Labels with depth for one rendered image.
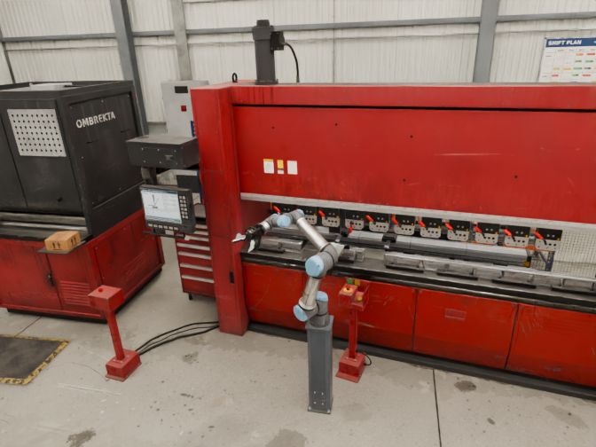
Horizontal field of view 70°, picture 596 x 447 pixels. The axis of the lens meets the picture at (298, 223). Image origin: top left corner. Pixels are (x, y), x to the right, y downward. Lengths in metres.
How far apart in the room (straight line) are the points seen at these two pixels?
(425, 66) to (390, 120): 4.33
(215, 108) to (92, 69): 6.13
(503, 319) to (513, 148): 1.30
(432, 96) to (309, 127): 0.93
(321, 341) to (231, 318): 1.36
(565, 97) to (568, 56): 4.65
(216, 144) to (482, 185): 2.04
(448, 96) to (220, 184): 1.87
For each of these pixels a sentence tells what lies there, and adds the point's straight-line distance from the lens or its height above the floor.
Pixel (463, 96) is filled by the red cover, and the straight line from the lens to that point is 3.16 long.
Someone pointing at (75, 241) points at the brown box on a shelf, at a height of 1.03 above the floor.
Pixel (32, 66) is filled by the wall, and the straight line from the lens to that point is 10.29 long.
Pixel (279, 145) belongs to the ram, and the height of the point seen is 1.84.
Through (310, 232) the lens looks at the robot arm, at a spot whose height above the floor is 1.46.
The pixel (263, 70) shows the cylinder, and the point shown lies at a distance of 3.53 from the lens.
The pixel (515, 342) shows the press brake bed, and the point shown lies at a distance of 3.79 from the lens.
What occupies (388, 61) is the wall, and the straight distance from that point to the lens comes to 7.50.
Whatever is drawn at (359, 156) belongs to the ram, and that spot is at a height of 1.78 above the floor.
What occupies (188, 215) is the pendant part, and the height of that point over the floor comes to 1.39.
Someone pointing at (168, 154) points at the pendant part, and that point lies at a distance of 3.34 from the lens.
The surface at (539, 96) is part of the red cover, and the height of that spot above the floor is 2.24.
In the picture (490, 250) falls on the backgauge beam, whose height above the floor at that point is 0.98.
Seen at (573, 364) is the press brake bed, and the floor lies 0.31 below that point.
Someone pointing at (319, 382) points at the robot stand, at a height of 0.29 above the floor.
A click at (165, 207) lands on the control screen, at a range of 3.50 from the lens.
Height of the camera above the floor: 2.59
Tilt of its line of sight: 23 degrees down
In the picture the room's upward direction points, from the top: 2 degrees counter-clockwise
